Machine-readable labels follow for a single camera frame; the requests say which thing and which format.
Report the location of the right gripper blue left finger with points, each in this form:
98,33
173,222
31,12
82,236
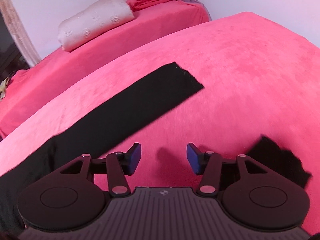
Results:
131,159

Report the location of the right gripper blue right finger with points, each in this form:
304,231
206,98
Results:
196,159

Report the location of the black pants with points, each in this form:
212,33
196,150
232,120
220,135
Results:
74,186

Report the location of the light pink bed blanket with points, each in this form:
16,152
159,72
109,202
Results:
258,78

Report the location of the red-pink covered bed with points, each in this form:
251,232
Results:
29,90

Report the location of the beige cloth on bed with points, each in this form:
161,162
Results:
3,87

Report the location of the white embossed pillow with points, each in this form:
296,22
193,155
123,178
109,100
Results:
95,20

